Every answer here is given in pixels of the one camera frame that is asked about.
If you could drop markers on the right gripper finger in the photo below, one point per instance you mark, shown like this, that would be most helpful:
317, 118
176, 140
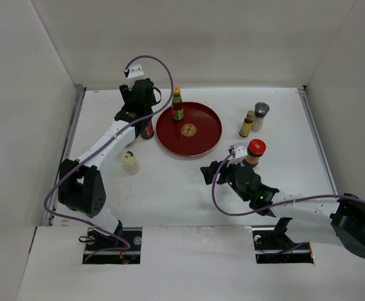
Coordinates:
208, 173
221, 165

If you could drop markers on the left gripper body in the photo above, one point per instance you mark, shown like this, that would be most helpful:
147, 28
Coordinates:
128, 93

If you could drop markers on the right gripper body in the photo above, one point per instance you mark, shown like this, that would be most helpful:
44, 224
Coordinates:
228, 175

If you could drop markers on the tall dark soy sauce bottle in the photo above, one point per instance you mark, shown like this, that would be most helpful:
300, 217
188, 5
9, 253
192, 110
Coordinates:
148, 132

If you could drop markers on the green label sauce bottle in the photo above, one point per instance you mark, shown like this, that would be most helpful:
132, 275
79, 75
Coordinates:
177, 107

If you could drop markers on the red lid sauce jar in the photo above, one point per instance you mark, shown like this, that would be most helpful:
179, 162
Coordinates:
256, 148

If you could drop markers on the small yellow label bottle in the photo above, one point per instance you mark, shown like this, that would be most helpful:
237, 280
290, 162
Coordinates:
247, 124

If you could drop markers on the yellow cap spice shaker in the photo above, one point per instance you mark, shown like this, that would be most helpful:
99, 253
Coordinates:
131, 164

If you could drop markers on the grey cap pepper grinder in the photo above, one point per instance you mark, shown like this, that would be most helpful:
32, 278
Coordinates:
261, 109

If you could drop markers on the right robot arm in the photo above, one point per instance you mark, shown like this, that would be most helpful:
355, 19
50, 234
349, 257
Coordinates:
328, 218

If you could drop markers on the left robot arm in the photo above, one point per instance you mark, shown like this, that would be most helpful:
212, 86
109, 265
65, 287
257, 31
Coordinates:
84, 192

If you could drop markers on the red round lacquer tray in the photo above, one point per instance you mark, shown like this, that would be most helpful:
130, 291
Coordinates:
195, 135

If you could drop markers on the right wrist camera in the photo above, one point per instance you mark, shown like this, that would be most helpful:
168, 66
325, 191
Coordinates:
238, 152

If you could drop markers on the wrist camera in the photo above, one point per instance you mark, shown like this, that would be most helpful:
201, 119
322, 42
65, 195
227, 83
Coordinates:
134, 72
238, 152

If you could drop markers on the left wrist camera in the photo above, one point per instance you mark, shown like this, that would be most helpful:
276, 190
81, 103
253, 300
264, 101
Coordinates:
134, 72

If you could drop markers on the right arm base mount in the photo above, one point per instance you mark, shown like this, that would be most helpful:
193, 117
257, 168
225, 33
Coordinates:
273, 246

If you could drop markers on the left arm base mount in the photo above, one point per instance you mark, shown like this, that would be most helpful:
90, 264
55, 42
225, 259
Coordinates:
103, 250

